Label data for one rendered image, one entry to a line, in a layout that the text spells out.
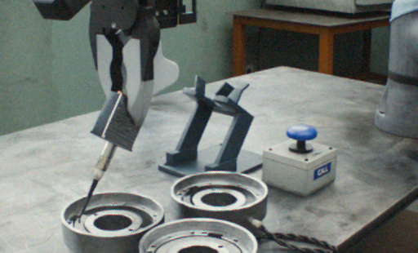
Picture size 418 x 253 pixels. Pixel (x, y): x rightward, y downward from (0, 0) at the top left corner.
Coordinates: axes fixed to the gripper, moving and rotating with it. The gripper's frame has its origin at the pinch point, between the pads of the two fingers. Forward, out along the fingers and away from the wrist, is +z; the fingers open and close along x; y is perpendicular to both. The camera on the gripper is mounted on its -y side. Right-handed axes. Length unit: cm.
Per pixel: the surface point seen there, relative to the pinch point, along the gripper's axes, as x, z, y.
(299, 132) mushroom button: -7.0, 5.9, 21.5
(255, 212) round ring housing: -11.6, 10.1, 7.2
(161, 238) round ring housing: -8.6, 10.1, -3.2
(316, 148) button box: -7.8, 8.6, 24.5
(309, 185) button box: -9.8, 11.8, 20.3
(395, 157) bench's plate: -12.3, 13.2, 40.5
